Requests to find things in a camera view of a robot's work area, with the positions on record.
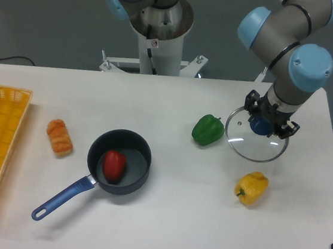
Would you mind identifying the glass pot lid blue knob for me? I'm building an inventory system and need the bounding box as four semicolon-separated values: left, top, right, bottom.
221;104;293;166

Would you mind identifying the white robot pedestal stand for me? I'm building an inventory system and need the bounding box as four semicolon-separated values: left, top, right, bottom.
98;0;215;83

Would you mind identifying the black floor cable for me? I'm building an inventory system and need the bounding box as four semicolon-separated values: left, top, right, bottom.
0;53;37;66

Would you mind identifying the yellow bell pepper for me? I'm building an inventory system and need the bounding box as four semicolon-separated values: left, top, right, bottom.
234;171;269;206

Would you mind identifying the green bell pepper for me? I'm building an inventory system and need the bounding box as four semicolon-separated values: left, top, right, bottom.
191;114;225;146

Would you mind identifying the orange bread loaf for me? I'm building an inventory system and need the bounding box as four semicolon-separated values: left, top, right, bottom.
46;119;73;157

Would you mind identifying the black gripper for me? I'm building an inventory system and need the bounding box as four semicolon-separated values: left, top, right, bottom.
244;90;300;139

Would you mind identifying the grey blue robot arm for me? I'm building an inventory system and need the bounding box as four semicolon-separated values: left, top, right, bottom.
105;0;333;139

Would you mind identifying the red bell pepper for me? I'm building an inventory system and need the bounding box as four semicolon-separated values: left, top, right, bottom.
102;150;126;185

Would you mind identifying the dark pot blue handle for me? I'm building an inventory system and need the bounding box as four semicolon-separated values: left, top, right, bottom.
31;129;152;221

